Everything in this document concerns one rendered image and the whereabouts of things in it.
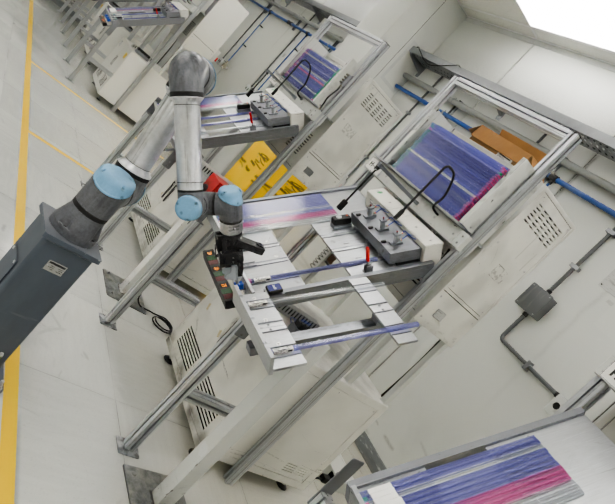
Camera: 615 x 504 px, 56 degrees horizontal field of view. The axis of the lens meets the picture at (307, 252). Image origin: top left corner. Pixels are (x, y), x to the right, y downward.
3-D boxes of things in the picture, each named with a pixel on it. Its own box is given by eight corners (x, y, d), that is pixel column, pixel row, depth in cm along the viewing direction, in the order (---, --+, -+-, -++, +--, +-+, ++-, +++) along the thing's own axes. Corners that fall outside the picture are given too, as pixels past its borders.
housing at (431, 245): (420, 277, 221) (425, 245, 213) (363, 217, 259) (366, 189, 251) (437, 273, 223) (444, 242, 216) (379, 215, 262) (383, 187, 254)
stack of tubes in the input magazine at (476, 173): (455, 218, 214) (508, 165, 210) (390, 165, 254) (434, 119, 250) (471, 235, 222) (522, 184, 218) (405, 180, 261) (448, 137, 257)
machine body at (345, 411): (185, 463, 223) (294, 353, 214) (156, 347, 278) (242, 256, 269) (293, 499, 263) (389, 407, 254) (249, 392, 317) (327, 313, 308)
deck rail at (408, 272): (253, 312, 197) (253, 298, 193) (251, 309, 198) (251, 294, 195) (432, 276, 220) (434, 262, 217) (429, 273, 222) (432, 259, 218)
